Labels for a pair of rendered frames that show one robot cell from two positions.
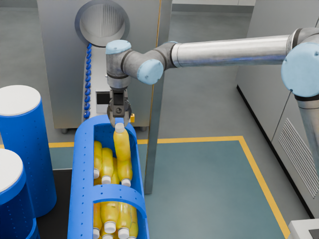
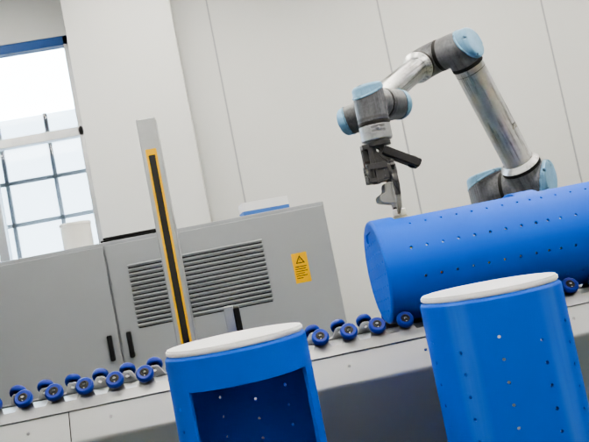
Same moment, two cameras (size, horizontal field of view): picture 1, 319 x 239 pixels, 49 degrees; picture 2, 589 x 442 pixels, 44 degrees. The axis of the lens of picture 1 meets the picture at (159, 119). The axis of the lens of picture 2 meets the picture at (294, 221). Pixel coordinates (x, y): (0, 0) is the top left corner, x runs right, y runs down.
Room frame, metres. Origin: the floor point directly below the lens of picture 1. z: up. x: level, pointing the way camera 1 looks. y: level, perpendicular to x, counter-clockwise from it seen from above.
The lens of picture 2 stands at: (1.18, 2.23, 1.15)
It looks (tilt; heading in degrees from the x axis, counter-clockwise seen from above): 4 degrees up; 277
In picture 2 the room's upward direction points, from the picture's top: 11 degrees counter-clockwise
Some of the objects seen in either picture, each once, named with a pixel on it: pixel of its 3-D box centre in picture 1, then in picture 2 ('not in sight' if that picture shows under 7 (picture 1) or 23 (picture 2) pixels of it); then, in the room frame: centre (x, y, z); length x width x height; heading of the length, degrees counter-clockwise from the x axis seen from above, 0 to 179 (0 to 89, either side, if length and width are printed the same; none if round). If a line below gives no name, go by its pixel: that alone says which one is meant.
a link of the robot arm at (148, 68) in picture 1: (144, 67); (388, 104); (1.09, 0.07, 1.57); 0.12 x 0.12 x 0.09; 56
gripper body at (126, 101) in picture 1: (118, 94); (379, 162); (1.15, 0.17, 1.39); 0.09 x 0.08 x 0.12; 12
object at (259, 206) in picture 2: not in sight; (263, 208); (1.75, -1.44, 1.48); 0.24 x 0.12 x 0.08; 20
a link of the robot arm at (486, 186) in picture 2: not in sight; (490, 192); (0.73, -0.73, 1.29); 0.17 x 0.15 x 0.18; 146
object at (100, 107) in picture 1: (104, 102); (236, 334); (1.61, 0.32, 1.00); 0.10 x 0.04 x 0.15; 102
